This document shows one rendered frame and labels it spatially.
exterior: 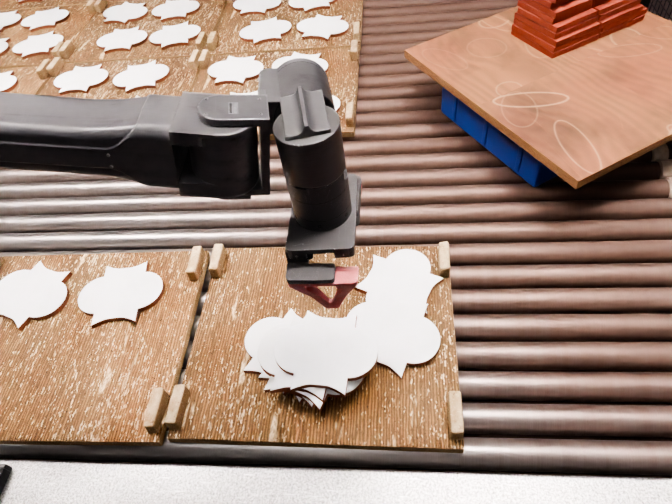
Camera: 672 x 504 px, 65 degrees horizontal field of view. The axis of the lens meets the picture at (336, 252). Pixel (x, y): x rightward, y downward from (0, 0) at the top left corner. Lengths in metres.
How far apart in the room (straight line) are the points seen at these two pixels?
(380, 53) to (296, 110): 1.03
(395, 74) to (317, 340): 0.82
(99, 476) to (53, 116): 0.54
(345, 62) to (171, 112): 0.98
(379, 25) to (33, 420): 1.24
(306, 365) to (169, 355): 0.24
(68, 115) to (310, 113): 0.19
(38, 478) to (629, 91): 1.16
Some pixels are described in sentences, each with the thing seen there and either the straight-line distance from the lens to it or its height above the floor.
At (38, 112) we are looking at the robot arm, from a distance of 0.49.
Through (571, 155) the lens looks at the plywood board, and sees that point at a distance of 0.97.
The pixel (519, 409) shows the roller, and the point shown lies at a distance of 0.81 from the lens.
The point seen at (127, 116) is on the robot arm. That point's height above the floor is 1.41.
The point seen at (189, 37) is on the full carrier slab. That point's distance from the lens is 1.63.
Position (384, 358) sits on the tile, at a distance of 0.79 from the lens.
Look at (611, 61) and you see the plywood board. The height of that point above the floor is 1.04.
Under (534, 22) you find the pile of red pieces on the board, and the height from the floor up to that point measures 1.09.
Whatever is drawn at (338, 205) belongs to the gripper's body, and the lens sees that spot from 0.49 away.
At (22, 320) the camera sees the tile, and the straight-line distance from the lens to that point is 1.04.
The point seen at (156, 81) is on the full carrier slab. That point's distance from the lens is 1.48.
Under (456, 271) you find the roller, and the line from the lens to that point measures 0.92.
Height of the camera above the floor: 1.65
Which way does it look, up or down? 50 degrees down
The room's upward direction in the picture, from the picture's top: 9 degrees counter-clockwise
